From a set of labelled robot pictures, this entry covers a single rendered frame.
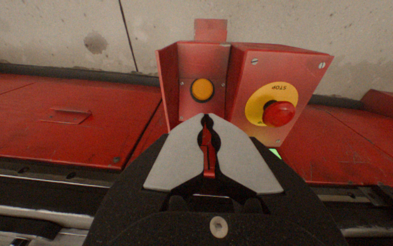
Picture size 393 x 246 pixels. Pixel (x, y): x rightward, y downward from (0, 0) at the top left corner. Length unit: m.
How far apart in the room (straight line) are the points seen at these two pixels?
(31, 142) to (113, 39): 0.75
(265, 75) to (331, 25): 1.06
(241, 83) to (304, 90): 0.09
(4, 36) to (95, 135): 1.25
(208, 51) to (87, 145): 0.42
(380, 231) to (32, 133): 0.96
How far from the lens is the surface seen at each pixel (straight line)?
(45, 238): 0.49
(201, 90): 0.23
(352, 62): 1.44
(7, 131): 0.71
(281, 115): 0.18
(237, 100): 0.18
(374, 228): 0.53
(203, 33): 0.82
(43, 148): 0.55
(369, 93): 1.69
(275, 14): 1.04
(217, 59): 0.24
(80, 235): 0.49
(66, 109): 0.67
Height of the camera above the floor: 0.94
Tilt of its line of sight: 53 degrees down
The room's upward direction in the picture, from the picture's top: 177 degrees counter-clockwise
